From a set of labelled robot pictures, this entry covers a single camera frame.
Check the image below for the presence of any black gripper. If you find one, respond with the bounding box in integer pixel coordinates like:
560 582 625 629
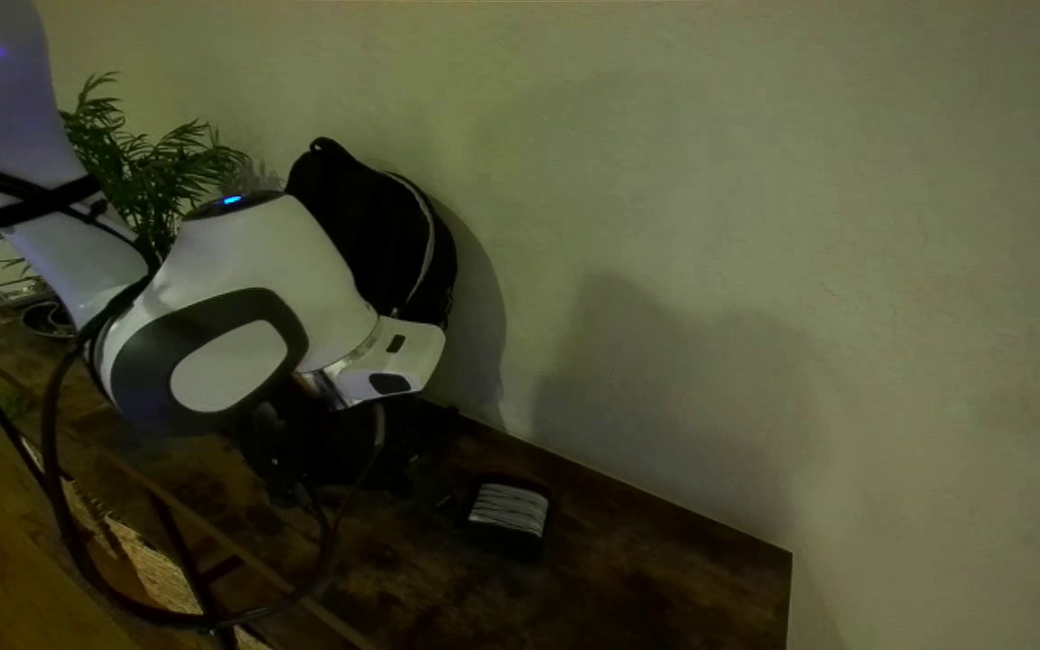
241 394 440 500

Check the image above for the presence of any black backpack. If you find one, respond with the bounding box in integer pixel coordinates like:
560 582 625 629
281 135 462 486

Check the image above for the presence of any green potted palm plant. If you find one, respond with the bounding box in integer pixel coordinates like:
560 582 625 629
0 69 259 267

